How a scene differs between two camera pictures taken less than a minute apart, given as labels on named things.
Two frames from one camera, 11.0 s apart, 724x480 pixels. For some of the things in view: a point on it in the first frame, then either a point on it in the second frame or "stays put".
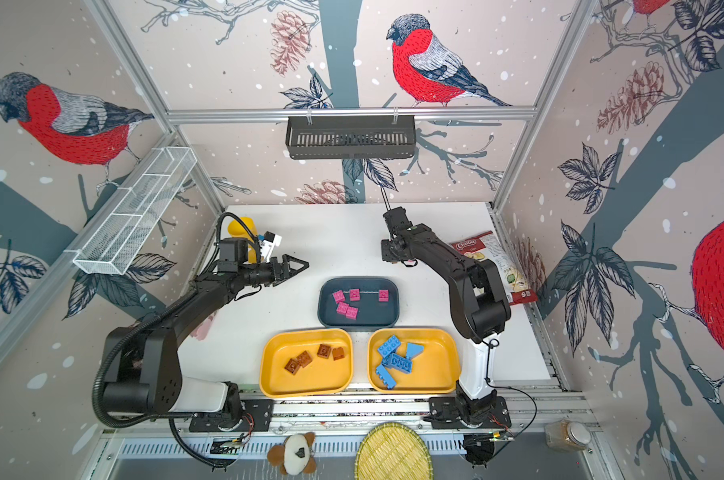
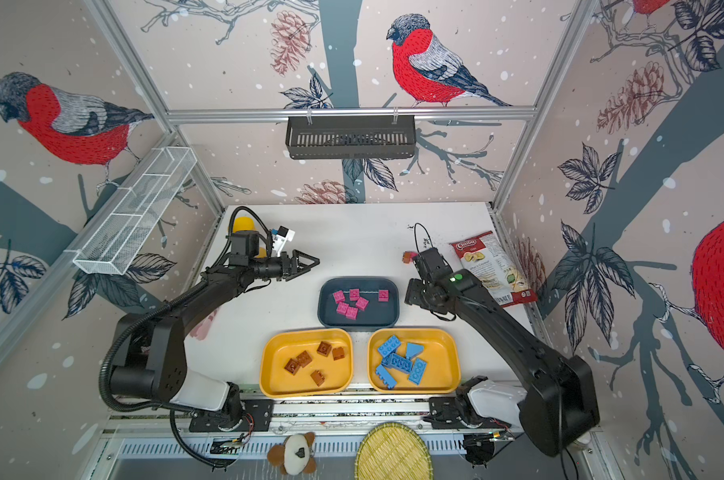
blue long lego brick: x=386 y=377 stays put
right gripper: x=387 y=253 to x=412 y=292
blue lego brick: x=398 y=363 stays put
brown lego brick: x=292 y=366 stays put
